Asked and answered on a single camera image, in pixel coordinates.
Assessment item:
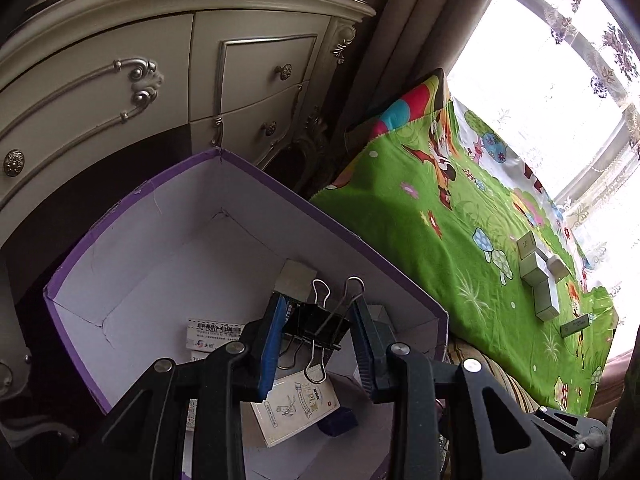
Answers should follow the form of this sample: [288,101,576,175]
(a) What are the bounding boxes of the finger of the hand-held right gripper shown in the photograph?
[532,405,608,453]

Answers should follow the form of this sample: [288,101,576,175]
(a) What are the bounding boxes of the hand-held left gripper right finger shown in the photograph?
[348,297,576,480]

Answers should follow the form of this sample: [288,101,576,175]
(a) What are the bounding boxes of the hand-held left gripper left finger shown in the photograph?
[50,292,293,480]

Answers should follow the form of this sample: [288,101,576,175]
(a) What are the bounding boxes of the black binder clip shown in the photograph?
[277,276,366,383]

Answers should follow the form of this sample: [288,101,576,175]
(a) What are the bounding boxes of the cream medicine box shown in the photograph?
[250,365,341,448]

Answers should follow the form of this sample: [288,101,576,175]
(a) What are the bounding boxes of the dark blue box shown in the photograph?
[317,407,360,438]

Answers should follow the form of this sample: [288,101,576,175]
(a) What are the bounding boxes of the purple cardboard box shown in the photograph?
[42,147,448,480]

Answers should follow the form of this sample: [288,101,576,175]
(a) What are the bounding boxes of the red and white medicine box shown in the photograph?
[186,317,251,353]

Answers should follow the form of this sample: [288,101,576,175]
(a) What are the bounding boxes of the silver foil box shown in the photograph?
[516,232,543,261]
[274,259,318,306]
[519,252,551,286]

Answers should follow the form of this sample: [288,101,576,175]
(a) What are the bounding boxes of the white and teal box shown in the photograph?
[560,312,591,337]

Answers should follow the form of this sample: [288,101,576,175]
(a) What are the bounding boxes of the printed green blanket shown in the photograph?
[310,67,621,416]

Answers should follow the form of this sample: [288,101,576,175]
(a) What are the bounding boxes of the tall white box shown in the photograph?
[532,275,561,322]

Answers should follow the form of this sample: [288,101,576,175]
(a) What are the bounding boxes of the cream carved dresser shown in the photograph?
[0,0,377,256]

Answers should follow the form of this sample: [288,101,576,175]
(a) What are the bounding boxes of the brown drape curtain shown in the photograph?
[300,0,506,201]

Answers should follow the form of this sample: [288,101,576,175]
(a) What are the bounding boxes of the ornate metal drawer handle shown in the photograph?
[112,57,161,123]

